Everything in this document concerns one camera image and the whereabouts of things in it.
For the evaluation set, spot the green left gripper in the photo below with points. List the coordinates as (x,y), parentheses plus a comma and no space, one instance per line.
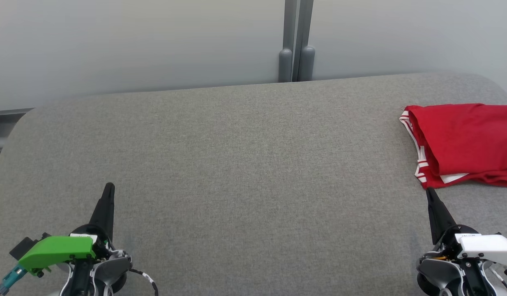
(56,248)

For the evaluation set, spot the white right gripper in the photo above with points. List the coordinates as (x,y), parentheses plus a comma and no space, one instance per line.
(487,246)

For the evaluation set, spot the red Bulls basketball jersey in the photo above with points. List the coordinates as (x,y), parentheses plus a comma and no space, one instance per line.
(463,135)

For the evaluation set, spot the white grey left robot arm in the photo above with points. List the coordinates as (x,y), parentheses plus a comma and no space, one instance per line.
(101,275)

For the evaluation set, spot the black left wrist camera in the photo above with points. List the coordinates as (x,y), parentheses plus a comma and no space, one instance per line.
(23,246)

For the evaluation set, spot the grey partition post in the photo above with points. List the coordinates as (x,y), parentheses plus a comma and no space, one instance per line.
(287,41)
(306,41)

